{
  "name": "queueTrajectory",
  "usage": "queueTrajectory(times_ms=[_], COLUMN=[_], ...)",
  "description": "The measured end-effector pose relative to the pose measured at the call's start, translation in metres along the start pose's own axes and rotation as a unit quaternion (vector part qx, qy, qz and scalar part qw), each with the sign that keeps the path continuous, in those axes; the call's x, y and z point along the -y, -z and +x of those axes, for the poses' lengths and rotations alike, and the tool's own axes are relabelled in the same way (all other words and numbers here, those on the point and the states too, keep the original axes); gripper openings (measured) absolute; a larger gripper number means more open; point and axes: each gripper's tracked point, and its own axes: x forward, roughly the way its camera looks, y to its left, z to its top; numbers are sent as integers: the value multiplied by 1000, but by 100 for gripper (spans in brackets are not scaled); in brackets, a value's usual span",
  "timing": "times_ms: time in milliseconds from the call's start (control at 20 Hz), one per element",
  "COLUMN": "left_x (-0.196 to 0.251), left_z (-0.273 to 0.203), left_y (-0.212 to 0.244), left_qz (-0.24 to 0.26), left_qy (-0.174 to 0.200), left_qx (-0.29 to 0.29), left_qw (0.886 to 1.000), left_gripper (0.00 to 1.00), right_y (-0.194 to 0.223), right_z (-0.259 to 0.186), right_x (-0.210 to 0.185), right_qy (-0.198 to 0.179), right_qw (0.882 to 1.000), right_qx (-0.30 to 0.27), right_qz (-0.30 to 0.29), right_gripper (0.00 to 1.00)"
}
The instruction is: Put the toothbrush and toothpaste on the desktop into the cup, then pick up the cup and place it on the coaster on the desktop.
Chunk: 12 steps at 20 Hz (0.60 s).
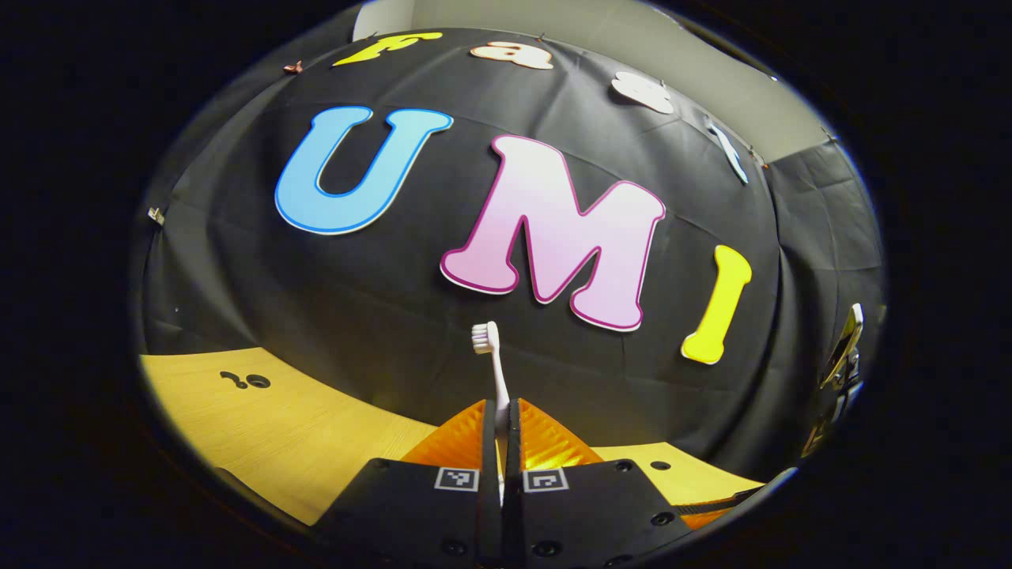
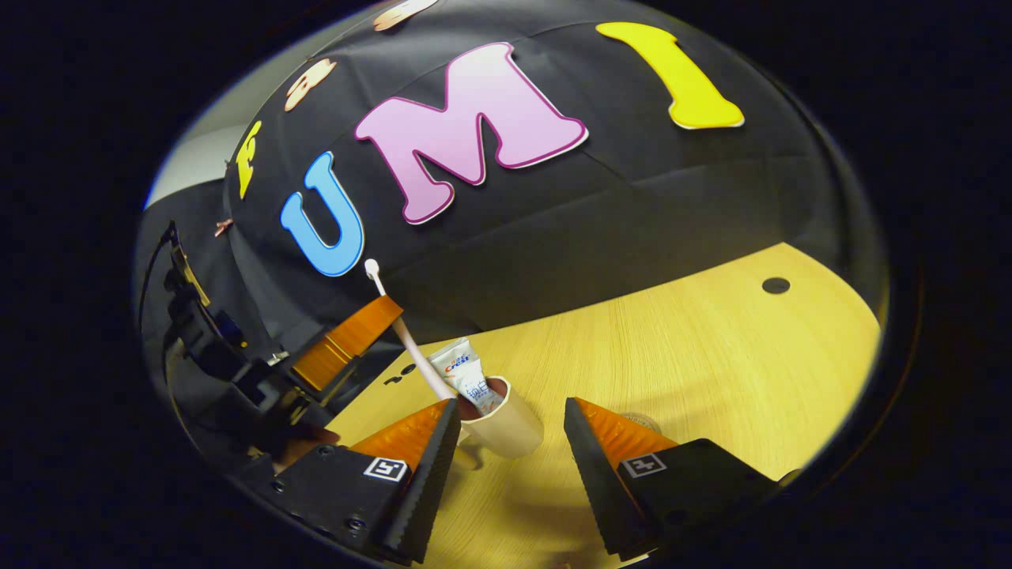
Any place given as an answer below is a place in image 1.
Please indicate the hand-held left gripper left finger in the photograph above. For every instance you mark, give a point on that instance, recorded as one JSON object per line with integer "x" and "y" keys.
{"x": 489, "y": 442}

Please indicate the white toothbrush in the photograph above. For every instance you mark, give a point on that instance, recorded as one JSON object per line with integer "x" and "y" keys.
{"x": 498, "y": 379}

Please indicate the wooden desktop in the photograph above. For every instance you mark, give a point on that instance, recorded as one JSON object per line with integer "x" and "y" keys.
{"x": 261, "y": 427}

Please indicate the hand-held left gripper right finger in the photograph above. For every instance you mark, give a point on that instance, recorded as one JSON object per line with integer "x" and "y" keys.
{"x": 514, "y": 442}

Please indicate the white cloth clip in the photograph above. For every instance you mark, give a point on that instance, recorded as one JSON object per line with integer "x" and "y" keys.
{"x": 156, "y": 216}

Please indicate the red cloth clip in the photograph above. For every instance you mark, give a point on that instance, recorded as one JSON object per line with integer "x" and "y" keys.
{"x": 293, "y": 68}

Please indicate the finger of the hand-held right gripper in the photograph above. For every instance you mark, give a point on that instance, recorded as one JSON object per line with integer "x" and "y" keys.
{"x": 814, "y": 441}

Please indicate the black backdrop cloth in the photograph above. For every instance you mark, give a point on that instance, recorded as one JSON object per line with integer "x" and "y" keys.
{"x": 395, "y": 316}

